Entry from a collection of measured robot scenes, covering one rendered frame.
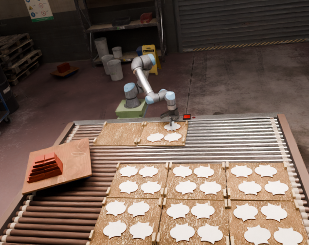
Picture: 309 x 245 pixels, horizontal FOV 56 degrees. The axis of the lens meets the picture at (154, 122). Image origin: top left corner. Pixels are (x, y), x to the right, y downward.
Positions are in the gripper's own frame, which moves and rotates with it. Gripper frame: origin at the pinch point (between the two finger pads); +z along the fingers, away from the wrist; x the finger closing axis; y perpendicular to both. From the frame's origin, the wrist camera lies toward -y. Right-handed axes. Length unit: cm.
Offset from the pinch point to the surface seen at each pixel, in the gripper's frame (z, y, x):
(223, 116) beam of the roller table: 3, 46, 20
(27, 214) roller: 2, -90, -103
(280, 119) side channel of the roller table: -1, 93, 8
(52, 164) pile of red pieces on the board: -21, -75, -76
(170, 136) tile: -0.6, 0.8, -15.7
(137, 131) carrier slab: 0.5, -31.9, -6.2
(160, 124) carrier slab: 0.5, -11.7, 5.2
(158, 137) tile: -0.6, -9.6, -16.3
